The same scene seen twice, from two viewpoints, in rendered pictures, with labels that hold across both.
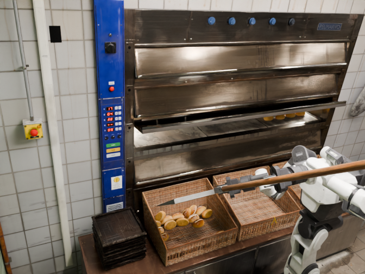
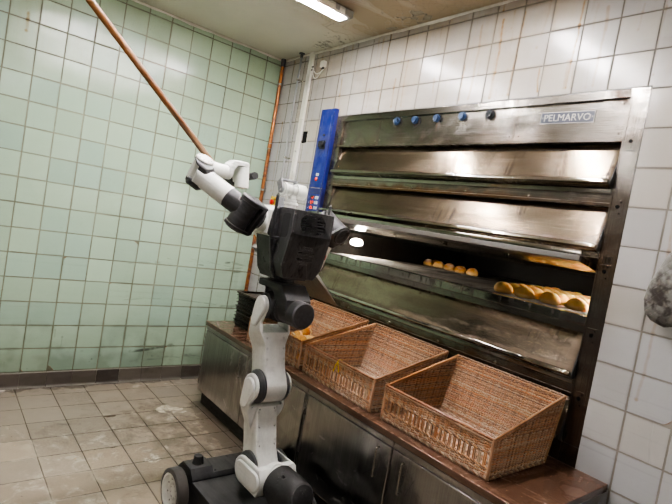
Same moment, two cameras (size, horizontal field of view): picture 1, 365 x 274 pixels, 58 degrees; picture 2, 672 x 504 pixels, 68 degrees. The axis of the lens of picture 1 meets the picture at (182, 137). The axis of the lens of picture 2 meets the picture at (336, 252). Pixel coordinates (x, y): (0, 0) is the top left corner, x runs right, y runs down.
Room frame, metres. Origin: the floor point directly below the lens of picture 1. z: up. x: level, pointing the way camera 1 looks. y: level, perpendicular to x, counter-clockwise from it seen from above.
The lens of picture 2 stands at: (1.31, -3.03, 1.37)
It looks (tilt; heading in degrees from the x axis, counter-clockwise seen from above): 3 degrees down; 78
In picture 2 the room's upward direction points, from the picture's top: 10 degrees clockwise
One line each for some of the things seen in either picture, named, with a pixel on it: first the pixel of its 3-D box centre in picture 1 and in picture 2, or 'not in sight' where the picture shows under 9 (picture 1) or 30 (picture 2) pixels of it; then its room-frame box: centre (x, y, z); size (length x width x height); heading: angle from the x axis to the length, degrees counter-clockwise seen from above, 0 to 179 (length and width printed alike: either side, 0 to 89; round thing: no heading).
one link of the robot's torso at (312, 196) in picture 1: (330, 187); (291, 240); (1.58, -0.87, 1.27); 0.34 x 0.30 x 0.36; 24
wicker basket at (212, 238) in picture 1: (188, 217); (306, 330); (1.86, -0.09, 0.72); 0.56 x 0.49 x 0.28; 118
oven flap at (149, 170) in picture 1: (239, 151); (415, 304); (2.35, -0.48, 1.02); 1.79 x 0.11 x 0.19; 117
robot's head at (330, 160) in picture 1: (331, 157); (293, 193); (1.56, -0.81, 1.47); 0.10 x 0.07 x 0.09; 24
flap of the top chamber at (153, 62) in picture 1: (256, 56); (441, 162); (2.35, -0.48, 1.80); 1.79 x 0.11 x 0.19; 117
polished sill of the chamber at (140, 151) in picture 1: (240, 135); (422, 279); (2.37, -0.47, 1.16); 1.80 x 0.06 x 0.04; 117
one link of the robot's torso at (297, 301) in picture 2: (321, 220); (286, 302); (1.60, -0.90, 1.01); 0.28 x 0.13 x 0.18; 118
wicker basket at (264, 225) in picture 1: (254, 200); (373, 361); (2.13, -0.62, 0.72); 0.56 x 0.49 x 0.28; 115
